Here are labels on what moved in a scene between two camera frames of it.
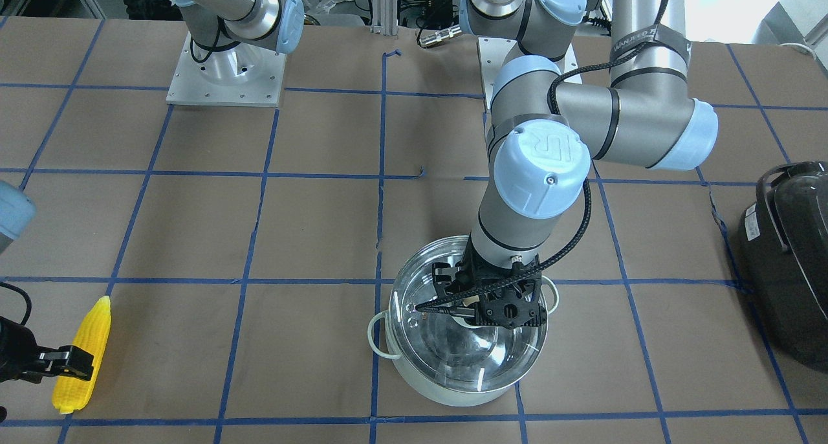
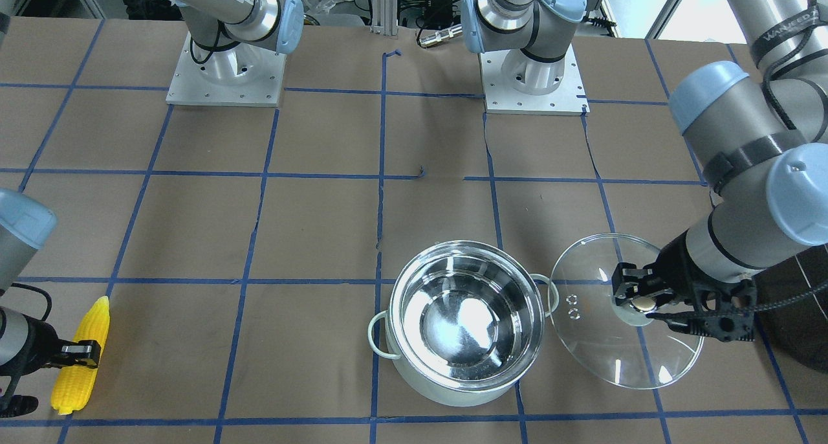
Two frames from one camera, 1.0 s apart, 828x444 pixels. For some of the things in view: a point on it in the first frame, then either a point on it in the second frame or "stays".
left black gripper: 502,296 → 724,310
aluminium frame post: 385,6 stays
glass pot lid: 445,352 → 614,344
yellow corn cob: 70,393 stays
